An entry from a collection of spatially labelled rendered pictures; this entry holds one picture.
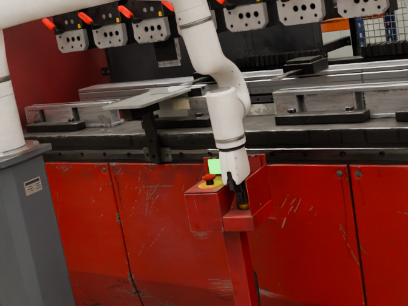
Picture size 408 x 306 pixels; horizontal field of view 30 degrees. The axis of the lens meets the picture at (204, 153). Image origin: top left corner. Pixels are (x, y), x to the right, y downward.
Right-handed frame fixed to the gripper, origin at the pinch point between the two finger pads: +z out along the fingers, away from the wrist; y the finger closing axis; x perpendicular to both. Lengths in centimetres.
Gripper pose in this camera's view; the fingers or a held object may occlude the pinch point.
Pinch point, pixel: (241, 197)
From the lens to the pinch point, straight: 215.4
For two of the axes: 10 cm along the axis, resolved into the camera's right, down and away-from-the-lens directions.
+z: 2.1, 9.4, 2.9
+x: 8.9, -0.5, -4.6
